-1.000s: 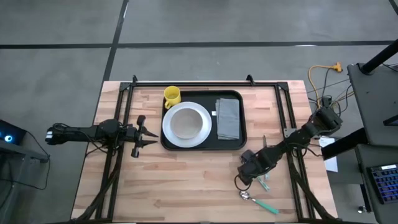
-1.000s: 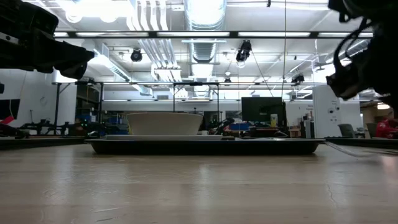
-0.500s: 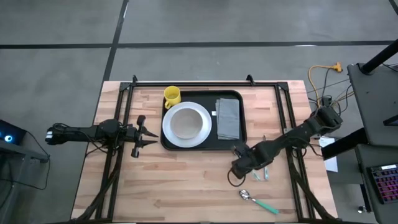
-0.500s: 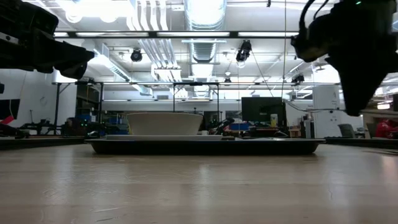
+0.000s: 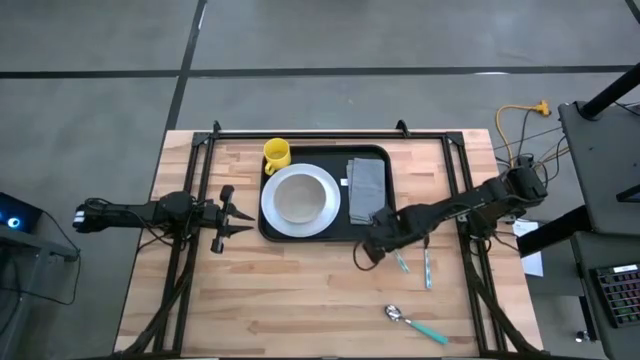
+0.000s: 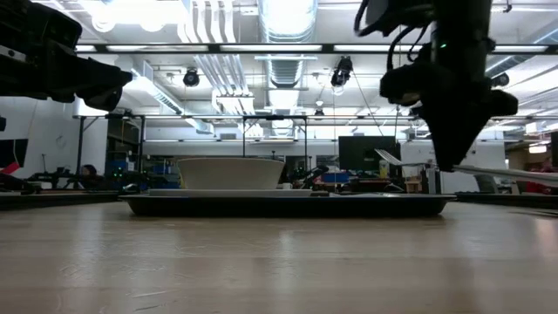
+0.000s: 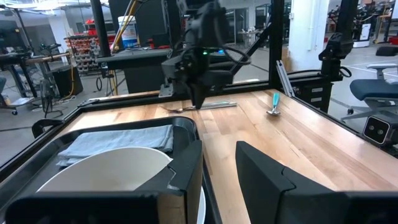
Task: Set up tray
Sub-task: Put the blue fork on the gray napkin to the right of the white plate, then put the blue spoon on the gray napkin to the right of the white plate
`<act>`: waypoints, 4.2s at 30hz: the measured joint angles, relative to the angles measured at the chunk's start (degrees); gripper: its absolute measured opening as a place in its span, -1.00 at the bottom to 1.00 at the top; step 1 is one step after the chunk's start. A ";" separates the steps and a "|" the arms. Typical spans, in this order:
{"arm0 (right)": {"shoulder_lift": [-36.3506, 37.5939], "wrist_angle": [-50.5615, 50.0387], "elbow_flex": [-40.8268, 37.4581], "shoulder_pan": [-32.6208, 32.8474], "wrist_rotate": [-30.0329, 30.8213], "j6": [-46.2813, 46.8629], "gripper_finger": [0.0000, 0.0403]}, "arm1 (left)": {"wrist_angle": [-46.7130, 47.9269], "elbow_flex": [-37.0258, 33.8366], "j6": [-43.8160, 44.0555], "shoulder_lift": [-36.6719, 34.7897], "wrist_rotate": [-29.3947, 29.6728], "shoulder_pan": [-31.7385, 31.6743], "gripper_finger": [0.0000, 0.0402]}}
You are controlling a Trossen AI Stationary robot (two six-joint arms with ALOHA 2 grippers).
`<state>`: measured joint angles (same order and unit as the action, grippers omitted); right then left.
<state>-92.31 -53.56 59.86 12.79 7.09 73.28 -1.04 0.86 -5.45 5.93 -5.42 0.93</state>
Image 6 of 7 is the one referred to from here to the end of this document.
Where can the black background robot arm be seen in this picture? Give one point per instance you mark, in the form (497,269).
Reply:
(314,174)

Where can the black ceiling camera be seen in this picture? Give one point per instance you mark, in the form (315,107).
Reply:
(501,80)
(342,72)
(191,78)

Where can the black plastic tray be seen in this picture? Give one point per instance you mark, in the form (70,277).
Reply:
(283,207)

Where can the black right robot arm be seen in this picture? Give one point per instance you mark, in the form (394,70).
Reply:
(462,35)

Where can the glowing wall lamp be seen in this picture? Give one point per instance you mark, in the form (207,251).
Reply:
(537,149)

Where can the black computer monitor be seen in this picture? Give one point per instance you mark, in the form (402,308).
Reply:
(357,152)

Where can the person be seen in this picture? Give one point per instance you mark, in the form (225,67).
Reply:
(538,190)
(89,171)

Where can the black background rig frame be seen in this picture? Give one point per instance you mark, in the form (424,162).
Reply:
(274,118)
(141,144)

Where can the white round plate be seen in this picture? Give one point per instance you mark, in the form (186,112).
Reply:
(174,192)

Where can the silver ventilation duct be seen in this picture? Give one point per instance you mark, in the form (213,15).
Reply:
(285,72)

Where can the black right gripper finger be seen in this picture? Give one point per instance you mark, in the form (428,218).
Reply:
(442,139)
(464,139)

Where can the grey cloth napkin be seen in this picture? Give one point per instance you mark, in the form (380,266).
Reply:
(375,194)

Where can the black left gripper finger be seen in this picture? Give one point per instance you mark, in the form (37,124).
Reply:
(104,101)
(102,78)

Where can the black metal table frame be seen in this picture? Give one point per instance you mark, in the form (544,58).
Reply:
(52,200)

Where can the blue box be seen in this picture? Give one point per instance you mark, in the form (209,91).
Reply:
(335,178)

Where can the silver fork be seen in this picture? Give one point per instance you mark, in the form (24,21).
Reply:
(514,174)

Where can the off-white ceramic bowl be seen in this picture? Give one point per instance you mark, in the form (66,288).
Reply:
(231,174)

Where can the black overhead beam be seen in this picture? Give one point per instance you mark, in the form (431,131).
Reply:
(213,48)

